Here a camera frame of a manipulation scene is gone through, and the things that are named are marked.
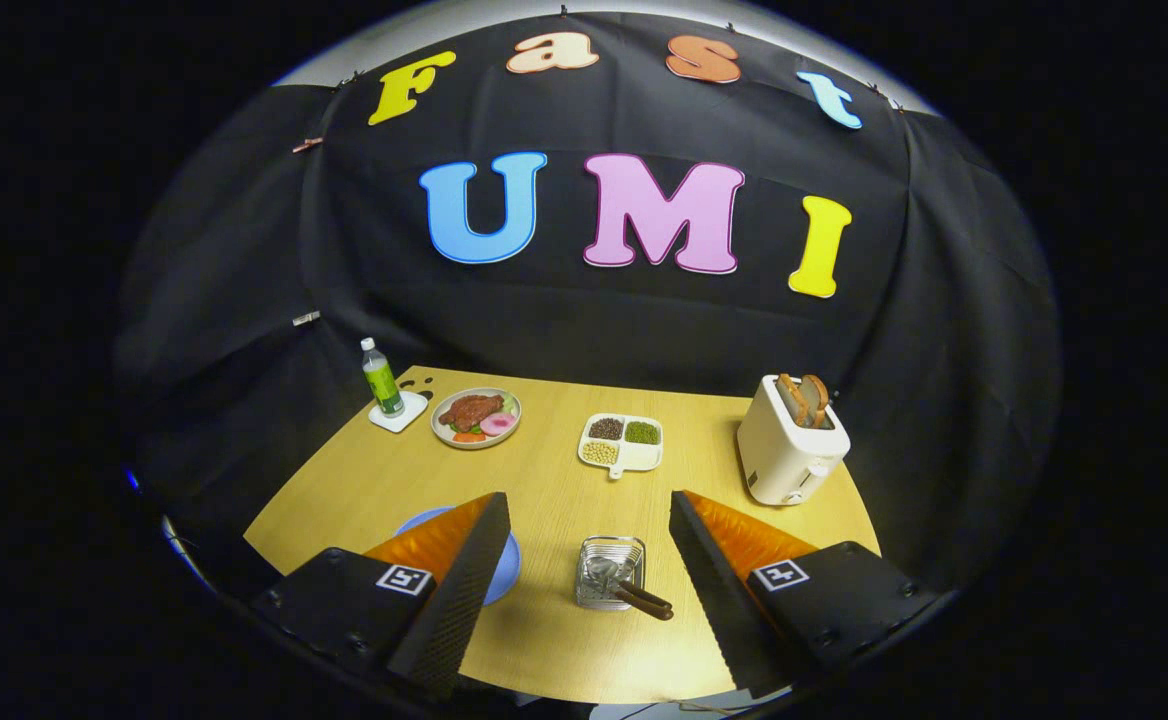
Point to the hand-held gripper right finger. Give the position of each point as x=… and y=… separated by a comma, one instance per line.
x=714, y=590

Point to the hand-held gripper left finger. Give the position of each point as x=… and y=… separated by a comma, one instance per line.
x=464, y=590

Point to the blue round plate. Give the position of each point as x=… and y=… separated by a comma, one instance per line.
x=504, y=575

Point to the white divided bean tray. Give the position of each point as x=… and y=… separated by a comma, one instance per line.
x=644, y=456

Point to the white toaster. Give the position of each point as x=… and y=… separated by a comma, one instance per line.
x=779, y=450

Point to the white round food plate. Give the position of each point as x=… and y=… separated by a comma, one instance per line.
x=442, y=430

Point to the pink ham slice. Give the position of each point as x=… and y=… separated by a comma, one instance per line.
x=497, y=424

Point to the brown steak piece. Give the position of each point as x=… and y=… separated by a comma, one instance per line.
x=471, y=410

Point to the white square coaster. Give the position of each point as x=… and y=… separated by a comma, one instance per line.
x=409, y=415

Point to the toasted bread slice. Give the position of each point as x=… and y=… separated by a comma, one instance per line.
x=818, y=398
x=794, y=398

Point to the green label plastic bottle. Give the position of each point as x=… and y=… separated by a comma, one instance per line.
x=382, y=385

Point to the white clip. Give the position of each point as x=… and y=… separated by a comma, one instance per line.
x=306, y=318

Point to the glowing blue screen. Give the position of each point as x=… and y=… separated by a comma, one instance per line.
x=131, y=480

